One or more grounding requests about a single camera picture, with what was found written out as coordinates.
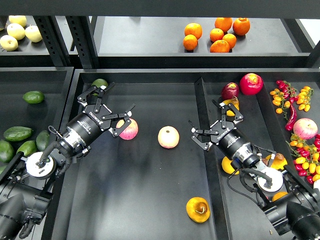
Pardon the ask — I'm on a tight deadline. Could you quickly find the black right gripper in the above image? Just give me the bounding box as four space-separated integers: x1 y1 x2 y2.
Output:
187 99 262 170

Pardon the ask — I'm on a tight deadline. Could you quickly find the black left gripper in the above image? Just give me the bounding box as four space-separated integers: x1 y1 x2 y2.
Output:
66 82 136 147

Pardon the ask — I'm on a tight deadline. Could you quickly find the yellow pear with stem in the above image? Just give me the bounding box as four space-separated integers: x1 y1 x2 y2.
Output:
186 196 211 223

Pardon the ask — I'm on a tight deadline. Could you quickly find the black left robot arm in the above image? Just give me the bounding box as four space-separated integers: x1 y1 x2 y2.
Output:
0 82 132 240

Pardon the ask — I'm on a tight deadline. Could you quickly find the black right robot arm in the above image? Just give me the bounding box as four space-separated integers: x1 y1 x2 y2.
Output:
191 101 320 240

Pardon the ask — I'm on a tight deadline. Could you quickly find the green avocado top centre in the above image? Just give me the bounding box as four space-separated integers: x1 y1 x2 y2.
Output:
91 78 109 88

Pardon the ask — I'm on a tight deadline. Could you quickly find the yellow pear near onion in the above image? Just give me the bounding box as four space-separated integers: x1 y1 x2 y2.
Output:
223 96 240 117

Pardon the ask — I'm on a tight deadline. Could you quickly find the yellow pear lower left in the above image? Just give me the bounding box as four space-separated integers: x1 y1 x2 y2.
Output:
221 156 235 175

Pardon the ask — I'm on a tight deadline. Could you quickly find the dark green upright avocado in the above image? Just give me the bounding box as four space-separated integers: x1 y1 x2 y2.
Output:
35 130 50 151

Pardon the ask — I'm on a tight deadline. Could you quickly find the yellow pear brown top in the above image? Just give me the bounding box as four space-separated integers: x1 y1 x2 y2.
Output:
262 153 288 170

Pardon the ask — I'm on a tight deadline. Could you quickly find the green avocado upper left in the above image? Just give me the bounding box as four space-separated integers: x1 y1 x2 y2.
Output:
22 90 45 104

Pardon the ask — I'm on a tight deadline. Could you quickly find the bright green avocado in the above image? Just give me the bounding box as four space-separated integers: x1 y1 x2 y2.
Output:
16 140 38 157

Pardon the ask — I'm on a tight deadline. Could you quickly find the orange pear lower right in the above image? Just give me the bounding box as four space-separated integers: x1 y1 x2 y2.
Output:
271 191 288 202

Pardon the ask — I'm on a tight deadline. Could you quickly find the dark avocado left edge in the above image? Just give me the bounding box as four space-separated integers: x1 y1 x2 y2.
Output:
0 139 16 163

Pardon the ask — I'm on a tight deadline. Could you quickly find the pale yellow pear right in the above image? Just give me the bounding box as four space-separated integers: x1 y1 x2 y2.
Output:
25 25 43 43

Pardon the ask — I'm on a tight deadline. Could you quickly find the pale yellow pear front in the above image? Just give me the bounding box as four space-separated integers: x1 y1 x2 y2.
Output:
0 35 19 52

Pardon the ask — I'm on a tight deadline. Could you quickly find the pale yellow pear top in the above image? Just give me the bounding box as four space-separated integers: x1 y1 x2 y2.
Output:
8 15 27 28

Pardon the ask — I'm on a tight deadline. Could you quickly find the pink red apple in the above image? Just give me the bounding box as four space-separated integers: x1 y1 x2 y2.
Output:
119 118 139 140

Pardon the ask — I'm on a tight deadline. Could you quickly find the dark red onion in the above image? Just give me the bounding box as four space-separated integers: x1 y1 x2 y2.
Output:
221 82 240 100

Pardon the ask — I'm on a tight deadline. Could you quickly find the black left tray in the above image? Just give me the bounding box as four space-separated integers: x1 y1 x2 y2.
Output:
0 66 75 240

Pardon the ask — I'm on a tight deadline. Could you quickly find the black tray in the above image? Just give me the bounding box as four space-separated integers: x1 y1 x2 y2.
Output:
0 66 75 240
31 67 320 240

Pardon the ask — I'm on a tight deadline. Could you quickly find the pale pink apple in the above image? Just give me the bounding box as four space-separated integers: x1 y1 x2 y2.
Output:
157 126 180 149

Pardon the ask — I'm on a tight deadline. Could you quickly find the large red apple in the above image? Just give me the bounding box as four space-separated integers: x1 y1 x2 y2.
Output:
239 73 264 95

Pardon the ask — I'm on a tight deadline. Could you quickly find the red chili pepper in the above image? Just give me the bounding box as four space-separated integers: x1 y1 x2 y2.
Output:
284 104 297 131

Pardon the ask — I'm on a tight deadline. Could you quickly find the cherry tomato bunch upper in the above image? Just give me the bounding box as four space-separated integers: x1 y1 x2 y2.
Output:
269 80 314 120

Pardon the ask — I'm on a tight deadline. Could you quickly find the cherry tomato bunch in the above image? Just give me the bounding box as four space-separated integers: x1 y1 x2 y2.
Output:
287 133 320 185
269 80 314 120

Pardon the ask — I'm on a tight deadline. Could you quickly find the pink apple right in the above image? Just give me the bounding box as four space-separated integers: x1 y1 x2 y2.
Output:
293 118 318 140

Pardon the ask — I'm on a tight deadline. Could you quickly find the black centre tray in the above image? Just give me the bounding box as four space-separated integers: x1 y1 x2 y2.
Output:
31 67 320 240

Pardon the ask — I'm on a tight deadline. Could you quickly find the orange front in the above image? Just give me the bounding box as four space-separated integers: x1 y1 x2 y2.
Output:
209 39 230 53

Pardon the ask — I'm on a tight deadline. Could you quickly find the cherry tomato bunch lower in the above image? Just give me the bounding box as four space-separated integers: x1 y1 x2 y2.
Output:
287 133 320 185

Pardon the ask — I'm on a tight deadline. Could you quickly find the small orange right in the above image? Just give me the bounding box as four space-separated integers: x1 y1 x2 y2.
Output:
222 33 237 50

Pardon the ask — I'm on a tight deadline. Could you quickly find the small orange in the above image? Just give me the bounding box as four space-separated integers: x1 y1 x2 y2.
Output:
222 33 237 50
209 28 225 43

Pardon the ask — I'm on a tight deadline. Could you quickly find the orange lower left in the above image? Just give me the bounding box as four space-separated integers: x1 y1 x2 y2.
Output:
182 34 198 51

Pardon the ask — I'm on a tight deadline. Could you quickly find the small orange centre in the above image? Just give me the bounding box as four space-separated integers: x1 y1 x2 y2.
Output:
209 28 225 43

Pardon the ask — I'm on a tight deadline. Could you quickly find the orange upper left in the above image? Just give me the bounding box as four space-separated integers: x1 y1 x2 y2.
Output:
184 22 203 40

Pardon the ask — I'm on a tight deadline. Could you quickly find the orange top right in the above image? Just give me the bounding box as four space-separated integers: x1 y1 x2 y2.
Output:
232 17 251 36

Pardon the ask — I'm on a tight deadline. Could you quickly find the orange top middle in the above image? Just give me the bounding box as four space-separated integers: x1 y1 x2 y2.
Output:
214 17 233 33

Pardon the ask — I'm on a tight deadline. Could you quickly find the black shelf frame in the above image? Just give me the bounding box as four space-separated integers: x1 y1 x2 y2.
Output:
0 0 320 60

